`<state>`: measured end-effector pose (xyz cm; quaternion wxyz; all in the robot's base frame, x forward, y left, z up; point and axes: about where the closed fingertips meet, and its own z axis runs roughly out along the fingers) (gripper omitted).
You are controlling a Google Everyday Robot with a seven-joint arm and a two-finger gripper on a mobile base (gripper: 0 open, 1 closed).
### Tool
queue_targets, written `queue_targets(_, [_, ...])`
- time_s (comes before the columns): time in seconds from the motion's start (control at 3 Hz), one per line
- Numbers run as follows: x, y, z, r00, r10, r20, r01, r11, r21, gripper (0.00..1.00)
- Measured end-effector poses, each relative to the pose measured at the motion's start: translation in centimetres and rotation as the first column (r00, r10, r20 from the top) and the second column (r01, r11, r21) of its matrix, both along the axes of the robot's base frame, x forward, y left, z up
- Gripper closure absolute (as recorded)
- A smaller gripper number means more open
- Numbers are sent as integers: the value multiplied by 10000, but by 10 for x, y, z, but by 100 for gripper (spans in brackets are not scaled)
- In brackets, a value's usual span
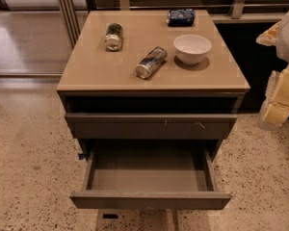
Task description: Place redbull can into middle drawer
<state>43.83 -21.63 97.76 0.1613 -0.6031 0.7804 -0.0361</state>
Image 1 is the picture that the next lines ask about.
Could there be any green soda can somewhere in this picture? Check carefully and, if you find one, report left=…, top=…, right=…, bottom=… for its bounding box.
left=104, top=23, right=123, bottom=51

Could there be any white ceramic bowl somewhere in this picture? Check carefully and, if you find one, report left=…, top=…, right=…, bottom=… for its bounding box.
left=173, top=35, right=212, bottom=65

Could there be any silver blue redbull can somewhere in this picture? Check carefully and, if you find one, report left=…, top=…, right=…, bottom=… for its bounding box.
left=136, top=46, right=168, bottom=79

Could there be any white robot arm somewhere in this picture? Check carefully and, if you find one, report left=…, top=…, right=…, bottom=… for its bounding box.
left=256, top=11, right=289, bottom=130

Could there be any brown drawer cabinet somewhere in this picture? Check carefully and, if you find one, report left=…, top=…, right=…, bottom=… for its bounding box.
left=56, top=10, right=251, bottom=211

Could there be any open middle drawer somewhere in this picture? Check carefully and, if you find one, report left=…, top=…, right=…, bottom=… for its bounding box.
left=70, top=144, right=231, bottom=210

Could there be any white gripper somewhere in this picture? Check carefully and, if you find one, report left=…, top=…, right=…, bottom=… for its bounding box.
left=256, top=21, right=289, bottom=125

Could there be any blue soda can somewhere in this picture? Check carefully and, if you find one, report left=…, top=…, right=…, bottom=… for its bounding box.
left=167, top=9, right=195, bottom=27

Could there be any closed upper drawer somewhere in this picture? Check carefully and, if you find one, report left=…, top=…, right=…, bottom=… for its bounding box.
left=66, top=113, right=237, bottom=140

